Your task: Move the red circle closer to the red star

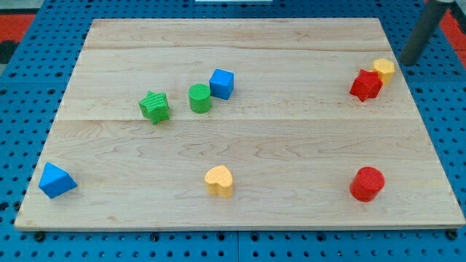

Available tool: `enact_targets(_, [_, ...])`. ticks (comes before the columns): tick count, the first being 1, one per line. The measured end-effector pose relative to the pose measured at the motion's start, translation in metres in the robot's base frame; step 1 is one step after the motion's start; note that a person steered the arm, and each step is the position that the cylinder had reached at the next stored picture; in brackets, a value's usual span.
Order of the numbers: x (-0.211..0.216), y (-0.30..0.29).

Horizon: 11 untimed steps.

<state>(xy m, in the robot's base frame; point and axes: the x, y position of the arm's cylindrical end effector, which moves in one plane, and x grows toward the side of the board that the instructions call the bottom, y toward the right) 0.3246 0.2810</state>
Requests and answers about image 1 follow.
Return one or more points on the green star block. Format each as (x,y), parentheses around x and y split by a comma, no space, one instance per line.
(155,107)

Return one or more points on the red star block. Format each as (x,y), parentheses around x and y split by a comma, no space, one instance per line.
(366,85)

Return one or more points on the green cylinder block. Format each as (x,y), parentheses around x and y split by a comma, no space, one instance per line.
(199,98)

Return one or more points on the blue cube block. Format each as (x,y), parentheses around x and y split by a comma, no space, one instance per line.
(221,84)

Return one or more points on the yellow heart block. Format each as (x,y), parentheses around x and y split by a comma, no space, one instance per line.
(219,181)

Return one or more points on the wooden board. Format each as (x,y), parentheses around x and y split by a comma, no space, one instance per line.
(291,133)

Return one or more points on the red cylinder block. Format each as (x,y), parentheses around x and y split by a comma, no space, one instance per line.
(367,184)

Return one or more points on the yellow hexagon block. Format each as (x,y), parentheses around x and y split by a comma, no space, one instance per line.
(385,69)

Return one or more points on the blue triangle block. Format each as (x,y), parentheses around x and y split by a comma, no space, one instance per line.
(55,181)

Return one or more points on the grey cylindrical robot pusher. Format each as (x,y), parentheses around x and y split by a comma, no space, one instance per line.
(427,23)

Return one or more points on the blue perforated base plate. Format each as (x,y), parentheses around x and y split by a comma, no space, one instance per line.
(32,86)

